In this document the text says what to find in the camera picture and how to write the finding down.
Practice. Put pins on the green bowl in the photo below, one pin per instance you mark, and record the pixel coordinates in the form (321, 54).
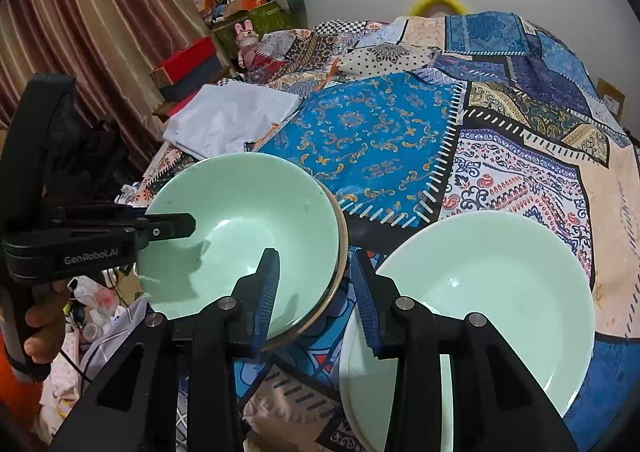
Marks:
(235, 202)

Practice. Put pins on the pink bunny toy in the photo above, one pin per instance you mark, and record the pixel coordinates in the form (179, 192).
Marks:
(246, 39)

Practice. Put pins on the green bag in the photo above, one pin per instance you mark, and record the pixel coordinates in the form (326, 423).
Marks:
(265, 17)

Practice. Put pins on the person's left hand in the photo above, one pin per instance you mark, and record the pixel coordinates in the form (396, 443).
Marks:
(45, 332)

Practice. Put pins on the orange printed garment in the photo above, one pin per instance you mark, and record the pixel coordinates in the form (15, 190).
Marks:
(10, 392)

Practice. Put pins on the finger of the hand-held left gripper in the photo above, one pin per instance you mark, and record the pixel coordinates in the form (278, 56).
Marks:
(170, 227)

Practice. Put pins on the striped brown curtain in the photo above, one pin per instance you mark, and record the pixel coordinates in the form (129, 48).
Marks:
(100, 6)

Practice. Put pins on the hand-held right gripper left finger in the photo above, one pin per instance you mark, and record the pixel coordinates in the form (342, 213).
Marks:
(265, 302)

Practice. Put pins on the green plate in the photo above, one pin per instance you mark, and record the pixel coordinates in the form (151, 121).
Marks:
(500, 292)

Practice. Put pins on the patchwork blanket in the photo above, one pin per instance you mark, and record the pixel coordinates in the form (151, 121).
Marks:
(380, 141)

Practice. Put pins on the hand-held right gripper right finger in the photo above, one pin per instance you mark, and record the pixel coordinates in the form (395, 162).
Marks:
(362, 302)

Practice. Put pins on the white plastic bag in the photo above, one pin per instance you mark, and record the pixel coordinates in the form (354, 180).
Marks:
(100, 297)

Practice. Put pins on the white cloth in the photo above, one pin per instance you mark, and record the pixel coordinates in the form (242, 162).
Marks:
(230, 116)

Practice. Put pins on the red box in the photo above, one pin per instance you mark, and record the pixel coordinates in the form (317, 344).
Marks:
(185, 56)

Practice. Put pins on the cardboard box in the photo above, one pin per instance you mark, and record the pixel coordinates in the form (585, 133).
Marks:
(610, 99)

